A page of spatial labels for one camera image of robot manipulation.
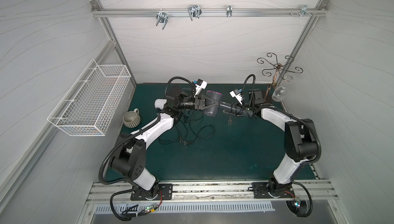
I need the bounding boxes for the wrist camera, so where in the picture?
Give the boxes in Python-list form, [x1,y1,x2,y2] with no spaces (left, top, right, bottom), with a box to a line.
[194,79,207,96]
[230,88,244,106]

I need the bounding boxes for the small metal clamp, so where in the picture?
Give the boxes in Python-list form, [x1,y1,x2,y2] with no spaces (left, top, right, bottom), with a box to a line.
[226,5,233,18]

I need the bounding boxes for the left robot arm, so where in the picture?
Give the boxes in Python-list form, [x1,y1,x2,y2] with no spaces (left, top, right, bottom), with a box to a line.
[98,76,222,199]

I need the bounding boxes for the metal u-bolt bracket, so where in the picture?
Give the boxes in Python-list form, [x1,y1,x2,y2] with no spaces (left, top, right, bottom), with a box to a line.
[187,5,202,21]

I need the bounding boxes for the striped ceramic mug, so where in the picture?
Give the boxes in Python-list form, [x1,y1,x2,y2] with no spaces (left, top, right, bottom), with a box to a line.
[123,108,141,129]

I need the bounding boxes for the white vent strip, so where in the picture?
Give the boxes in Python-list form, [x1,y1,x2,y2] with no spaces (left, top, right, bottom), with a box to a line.
[94,200,275,214]

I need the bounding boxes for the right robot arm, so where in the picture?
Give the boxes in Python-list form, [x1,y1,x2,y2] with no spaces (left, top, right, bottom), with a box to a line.
[230,85,322,198]

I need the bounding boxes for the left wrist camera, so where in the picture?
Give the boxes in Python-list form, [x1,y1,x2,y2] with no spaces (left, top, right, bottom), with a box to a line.
[194,79,207,96]

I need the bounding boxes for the green dryer black cord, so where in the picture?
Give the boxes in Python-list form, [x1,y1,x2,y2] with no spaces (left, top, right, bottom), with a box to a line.
[181,113,215,143]

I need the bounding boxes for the white hair dryer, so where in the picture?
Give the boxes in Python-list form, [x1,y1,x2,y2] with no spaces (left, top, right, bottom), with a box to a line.
[154,99,168,111]

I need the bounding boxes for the green table mat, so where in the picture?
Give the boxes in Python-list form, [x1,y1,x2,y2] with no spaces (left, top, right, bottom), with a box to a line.
[104,83,316,182]

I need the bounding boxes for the metal glass holder stand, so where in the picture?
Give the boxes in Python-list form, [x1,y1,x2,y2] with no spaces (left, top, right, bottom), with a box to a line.
[256,53,304,103]

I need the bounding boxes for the clear wine glass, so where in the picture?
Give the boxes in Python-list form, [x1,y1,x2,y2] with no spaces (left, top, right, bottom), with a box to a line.
[271,86,287,102]

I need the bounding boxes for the white dryer black cord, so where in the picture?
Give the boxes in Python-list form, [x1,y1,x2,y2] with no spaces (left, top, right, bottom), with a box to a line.
[158,122,190,146]

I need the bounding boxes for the metal hook bracket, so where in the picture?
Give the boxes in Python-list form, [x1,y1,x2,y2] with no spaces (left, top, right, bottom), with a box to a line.
[156,11,168,30]

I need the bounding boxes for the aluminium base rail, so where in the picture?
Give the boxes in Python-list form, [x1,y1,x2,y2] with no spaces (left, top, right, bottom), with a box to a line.
[86,179,339,204]

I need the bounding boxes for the aluminium top rail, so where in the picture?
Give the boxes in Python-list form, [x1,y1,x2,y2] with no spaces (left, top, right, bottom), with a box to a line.
[92,7,329,18]

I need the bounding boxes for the grey hair dryer pink ring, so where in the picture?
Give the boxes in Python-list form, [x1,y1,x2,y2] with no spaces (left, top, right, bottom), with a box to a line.
[204,90,239,117]

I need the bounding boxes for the white wire basket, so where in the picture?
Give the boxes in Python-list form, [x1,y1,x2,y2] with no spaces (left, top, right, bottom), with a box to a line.
[47,59,131,137]

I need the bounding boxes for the metal bolt bracket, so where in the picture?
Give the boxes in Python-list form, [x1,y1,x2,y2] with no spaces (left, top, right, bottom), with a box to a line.
[289,5,317,18]

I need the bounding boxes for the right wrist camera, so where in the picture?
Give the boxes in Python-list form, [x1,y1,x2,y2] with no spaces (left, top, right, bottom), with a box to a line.
[230,88,244,106]

